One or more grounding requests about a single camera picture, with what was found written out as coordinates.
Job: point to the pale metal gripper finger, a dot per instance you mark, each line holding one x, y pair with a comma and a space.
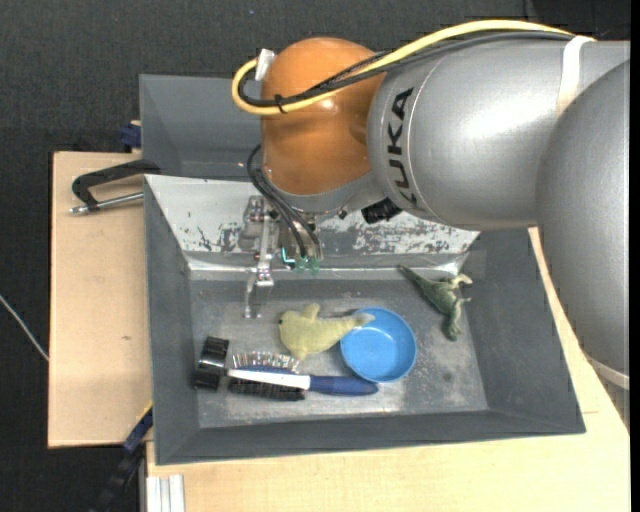
264, 278
248, 300

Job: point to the black ribbed object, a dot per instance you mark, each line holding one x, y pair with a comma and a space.
215, 349

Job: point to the silver toothed clip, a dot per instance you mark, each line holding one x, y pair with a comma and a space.
262, 360

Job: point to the yellow plush bird toy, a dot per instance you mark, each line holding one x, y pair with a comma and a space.
310, 332

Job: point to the blue and white brush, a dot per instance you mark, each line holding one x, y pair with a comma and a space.
330, 385

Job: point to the blue bowl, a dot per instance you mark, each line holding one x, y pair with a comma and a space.
382, 350

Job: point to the pale flat board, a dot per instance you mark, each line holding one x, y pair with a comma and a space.
95, 310

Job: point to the green toy dinosaur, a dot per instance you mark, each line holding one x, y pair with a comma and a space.
442, 296

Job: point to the grey metal bin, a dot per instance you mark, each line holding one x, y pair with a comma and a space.
450, 380

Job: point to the black cylinder on white bracket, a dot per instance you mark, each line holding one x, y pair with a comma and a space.
381, 210

